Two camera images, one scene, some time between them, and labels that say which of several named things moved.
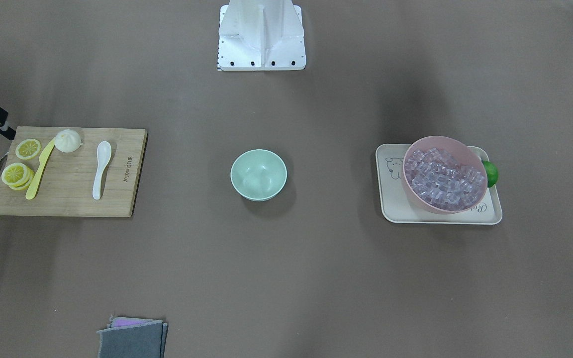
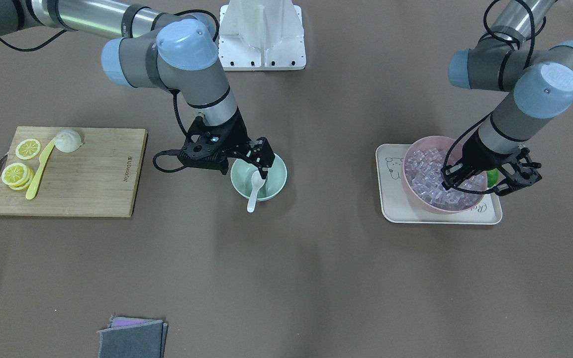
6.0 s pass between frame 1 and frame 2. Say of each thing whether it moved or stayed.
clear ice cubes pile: stayed
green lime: stayed
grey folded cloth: stayed
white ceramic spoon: moved
